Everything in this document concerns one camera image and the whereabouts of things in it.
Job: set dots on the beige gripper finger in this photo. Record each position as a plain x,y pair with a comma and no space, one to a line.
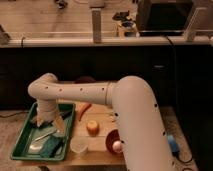
39,121
58,123

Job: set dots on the wooden box with bowl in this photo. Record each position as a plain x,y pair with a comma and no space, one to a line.
127,29

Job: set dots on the green plastic tray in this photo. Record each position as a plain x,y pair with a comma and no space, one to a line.
26,149

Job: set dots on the black monitor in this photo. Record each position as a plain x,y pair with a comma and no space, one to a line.
157,17

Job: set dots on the purple bowl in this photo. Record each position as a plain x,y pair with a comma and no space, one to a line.
85,79

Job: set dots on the white plastic cup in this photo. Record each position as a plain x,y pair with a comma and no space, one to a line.
79,145

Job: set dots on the orange bowl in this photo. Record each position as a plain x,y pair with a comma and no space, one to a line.
110,139

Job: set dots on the black handled knife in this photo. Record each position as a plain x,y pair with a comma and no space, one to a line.
66,114

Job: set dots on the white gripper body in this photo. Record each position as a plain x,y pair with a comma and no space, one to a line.
47,110

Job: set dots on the orange carrot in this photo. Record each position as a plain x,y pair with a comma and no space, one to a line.
83,109

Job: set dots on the blue object on floor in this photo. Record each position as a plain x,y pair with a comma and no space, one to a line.
173,144

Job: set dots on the green blue sponge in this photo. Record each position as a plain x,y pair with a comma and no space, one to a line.
51,146

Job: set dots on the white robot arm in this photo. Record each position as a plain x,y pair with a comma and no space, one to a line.
139,122

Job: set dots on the orange yellow fruit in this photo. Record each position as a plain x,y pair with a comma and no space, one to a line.
92,127

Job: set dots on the silver fork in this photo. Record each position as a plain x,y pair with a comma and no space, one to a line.
46,135

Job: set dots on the yellow banana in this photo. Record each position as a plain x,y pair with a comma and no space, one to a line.
112,117

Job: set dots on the white egg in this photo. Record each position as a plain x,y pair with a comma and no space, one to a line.
117,147

